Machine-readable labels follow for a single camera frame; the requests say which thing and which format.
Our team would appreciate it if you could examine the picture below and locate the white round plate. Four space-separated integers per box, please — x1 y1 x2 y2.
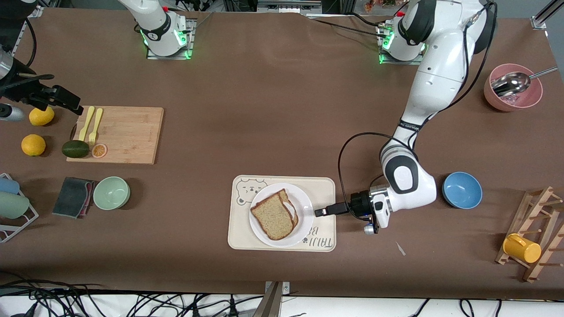
249 183 314 248

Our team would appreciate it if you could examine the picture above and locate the bread slice with seeds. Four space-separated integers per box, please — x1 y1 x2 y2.
250 189 295 241

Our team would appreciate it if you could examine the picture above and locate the yellow lemon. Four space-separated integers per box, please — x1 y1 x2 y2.
29 106 55 126
21 134 46 157

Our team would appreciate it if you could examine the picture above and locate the yellow plastic knife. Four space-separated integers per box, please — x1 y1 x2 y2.
78 106 95 142

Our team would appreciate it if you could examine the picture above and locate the plain bread slice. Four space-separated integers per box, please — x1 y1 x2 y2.
278 188 300 228

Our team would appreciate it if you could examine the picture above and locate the yellow plastic fork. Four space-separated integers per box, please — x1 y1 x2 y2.
89 108 104 146

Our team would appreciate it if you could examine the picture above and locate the dark green avocado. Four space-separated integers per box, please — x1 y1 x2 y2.
62 140 90 159

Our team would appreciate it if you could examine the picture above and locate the wooden cutting board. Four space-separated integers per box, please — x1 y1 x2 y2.
66 106 164 166

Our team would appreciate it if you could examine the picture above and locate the cream bear print tray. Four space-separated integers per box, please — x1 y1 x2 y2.
227 175 337 252

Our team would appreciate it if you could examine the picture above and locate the folded dark grey cloth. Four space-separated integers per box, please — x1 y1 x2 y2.
52 177 96 219

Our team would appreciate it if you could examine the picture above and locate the light blue cup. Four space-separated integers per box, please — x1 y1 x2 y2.
0 177 21 195

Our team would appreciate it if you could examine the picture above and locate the blue bowl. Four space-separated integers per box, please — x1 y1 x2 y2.
442 172 483 210

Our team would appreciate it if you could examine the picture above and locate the pale green bowl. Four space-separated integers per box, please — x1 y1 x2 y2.
93 177 131 210

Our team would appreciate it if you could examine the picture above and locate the pale green cup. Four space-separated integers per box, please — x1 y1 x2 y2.
0 192 30 219

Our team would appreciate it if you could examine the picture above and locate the yellow mug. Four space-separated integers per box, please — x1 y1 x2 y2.
503 234 542 264

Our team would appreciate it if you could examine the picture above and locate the wooden mug rack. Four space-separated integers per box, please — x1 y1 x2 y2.
495 186 564 283

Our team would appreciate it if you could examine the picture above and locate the metal ladle spoon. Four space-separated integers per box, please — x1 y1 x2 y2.
491 66 558 97

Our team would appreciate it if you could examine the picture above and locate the pink bowl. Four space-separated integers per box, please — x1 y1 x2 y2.
484 64 543 112

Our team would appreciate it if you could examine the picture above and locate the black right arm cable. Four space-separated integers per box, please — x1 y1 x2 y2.
24 29 38 69

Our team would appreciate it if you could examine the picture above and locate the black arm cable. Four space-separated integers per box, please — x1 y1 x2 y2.
24 29 38 69
338 132 415 208

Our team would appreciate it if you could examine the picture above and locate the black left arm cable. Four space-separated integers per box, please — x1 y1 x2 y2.
338 132 415 208

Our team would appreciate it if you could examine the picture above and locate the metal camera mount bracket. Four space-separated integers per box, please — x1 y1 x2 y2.
260 281 291 317

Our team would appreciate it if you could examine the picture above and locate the white wire rack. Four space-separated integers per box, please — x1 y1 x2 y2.
0 173 39 243

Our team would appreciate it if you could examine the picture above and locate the black table cable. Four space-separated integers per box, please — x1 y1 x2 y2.
308 16 385 37

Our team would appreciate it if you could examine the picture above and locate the black cable bundle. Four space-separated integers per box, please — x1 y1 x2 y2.
0 272 265 317

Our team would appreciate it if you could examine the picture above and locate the aluminium frame profile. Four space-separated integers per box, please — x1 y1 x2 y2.
531 0 564 29

